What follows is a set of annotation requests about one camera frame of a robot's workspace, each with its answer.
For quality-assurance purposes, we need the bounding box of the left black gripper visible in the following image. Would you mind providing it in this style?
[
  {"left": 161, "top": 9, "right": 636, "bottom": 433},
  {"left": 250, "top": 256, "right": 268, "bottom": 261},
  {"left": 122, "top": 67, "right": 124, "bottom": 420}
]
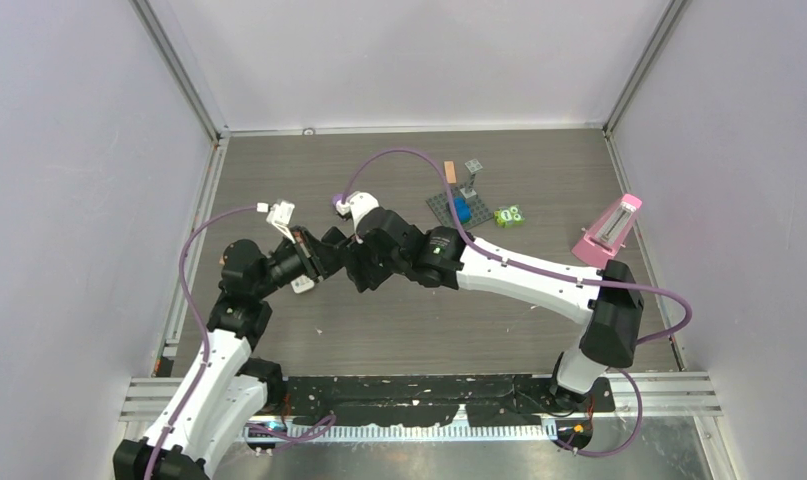
[{"left": 254, "top": 226, "right": 345, "bottom": 299}]

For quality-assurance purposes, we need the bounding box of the beige remote control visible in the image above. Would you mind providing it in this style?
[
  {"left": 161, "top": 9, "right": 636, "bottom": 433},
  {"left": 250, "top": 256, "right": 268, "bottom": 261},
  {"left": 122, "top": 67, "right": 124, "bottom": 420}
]
[{"left": 290, "top": 275, "right": 316, "bottom": 295}]

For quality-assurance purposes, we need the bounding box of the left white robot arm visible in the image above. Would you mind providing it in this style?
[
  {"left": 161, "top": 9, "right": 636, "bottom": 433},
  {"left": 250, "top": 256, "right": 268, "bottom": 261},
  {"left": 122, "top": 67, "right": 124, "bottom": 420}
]
[{"left": 112, "top": 226, "right": 348, "bottom": 479}]

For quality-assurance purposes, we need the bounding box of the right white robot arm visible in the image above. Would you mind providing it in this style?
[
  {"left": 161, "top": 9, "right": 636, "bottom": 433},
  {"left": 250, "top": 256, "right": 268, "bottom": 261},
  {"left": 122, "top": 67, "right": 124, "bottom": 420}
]
[{"left": 335, "top": 200, "right": 644, "bottom": 411}]

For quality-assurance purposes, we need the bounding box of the blue lego brick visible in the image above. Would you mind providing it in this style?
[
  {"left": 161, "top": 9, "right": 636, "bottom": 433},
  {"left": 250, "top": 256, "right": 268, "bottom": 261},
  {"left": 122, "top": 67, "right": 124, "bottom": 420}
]
[{"left": 453, "top": 197, "right": 472, "bottom": 225}]

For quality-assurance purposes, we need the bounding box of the orange wooden block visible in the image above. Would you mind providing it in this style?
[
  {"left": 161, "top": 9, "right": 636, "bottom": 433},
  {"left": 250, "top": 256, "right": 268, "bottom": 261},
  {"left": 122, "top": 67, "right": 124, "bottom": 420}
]
[{"left": 443, "top": 161, "right": 457, "bottom": 185}]

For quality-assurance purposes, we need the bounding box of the grey lego baseplate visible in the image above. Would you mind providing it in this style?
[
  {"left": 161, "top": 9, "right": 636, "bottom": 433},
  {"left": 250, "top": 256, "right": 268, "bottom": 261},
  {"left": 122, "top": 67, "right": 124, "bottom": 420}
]
[{"left": 425, "top": 186, "right": 494, "bottom": 229}]

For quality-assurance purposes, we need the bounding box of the grey lego tower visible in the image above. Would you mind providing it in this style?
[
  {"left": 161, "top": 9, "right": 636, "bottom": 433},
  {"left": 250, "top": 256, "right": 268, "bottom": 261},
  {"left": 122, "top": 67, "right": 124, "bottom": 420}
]
[{"left": 459, "top": 159, "right": 483, "bottom": 199}]

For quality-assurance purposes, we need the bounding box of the green owl toy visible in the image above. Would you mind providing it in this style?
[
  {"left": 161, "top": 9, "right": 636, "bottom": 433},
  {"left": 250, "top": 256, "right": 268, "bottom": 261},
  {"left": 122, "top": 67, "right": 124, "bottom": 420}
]
[{"left": 493, "top": 204, "right": 525, "bottom": 228}]

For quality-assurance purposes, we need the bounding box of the pink metronome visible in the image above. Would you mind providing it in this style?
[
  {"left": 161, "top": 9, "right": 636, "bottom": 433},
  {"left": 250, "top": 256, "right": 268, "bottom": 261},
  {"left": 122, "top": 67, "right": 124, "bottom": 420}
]
[{"left": 571, "top": 194, "right": 643, "bottom": 268}]

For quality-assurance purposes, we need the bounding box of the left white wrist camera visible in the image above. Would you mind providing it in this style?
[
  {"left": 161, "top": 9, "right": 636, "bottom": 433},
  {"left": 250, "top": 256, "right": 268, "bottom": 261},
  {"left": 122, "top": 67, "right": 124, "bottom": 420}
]
[{"left": 256, "top": 199, "right": 296, "bottom": 244}]

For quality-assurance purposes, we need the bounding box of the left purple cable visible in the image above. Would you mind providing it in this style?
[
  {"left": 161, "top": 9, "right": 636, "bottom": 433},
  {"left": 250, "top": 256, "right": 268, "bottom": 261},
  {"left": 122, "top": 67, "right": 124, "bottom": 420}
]
[{"left": 143, "top": 203, "right": 268, "bottom": 480}]

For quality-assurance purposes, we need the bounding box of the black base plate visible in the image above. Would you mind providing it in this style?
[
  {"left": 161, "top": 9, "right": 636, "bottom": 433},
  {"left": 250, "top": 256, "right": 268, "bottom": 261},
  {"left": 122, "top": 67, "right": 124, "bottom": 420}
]
[{"left": 286, "top": 374, "right": 615, "bottom": 427}]

